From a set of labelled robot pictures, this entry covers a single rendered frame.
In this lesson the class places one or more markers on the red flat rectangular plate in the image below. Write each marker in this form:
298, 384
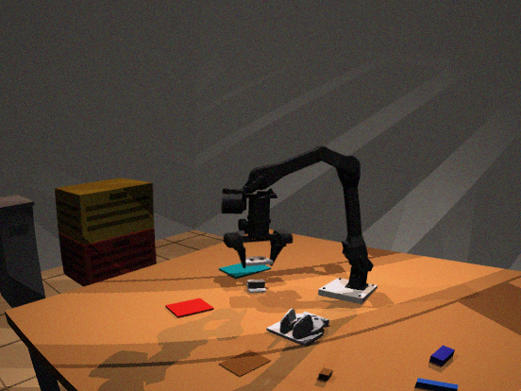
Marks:
189, 307

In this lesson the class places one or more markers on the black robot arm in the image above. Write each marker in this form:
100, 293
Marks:
348, 171

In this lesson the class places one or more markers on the blue flat bar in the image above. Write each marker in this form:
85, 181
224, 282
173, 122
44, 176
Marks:
438, 386

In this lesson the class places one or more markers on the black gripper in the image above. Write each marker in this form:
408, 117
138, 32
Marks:
258, 228

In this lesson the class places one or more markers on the blue rectangular block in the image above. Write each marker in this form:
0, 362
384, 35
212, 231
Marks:
441, 355

